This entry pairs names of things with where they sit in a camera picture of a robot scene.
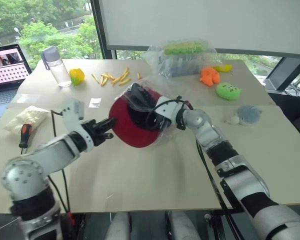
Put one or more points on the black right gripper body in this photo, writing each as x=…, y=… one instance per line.
x=160, y=123

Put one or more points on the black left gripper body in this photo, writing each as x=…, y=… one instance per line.
x=93, y=133

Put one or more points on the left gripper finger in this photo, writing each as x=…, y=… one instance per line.
x=107, y=136
x=107, y=123

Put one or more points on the red and black cap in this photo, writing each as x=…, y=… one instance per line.
x=130, y=135

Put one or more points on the clear plastic bag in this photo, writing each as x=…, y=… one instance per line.
x=162, y=87

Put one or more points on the blue round plush toy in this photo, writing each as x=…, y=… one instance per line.
x=248, y=115

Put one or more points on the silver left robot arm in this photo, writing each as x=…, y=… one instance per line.
x=40, y=165

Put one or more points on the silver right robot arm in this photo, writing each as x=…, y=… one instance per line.
x=230, y=160

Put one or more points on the small clear screw packet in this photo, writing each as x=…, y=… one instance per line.
x=95, y=102

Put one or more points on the yellow toy fry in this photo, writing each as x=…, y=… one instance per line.
x=139, y=75
x=95, y=77
x=103, y=81
x=116, y=80
x=110, y=76
x=125, y=82
x=125, y=72
x=104, y=75

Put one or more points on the yellow-green toy pepper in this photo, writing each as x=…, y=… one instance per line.
x=77, y=77

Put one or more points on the large crinkled clear bag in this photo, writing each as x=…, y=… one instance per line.
x=155, y=62

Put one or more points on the cream filled packet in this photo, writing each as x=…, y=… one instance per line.
x=33, y=115

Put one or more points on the orange plush toy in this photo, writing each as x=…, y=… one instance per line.
x=209, y=77

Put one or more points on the clear bottle with grey lid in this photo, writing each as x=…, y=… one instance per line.
x=58, y=70

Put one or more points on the green plush toy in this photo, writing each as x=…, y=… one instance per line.
x=227, y=91

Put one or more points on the yellow toy banana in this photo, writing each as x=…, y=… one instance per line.
x=223, y=68

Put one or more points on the dark window pillar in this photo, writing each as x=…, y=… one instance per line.
x=100, y=25

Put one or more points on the open laptop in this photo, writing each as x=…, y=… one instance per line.
x=5, y=75

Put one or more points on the pale grey rounded shape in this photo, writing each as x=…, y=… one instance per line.
x=183, y=227

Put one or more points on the white projection board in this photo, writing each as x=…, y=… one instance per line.
x=202, y=22

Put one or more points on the dark slanted panel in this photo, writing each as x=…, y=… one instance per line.
x=278, y=77

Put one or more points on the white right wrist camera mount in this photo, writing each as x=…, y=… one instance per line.
x=166, y=107

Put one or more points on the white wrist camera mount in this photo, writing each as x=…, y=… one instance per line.
x=72, y=120
x=166, y=107

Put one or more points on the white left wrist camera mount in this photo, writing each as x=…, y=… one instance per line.
x=72, y=120

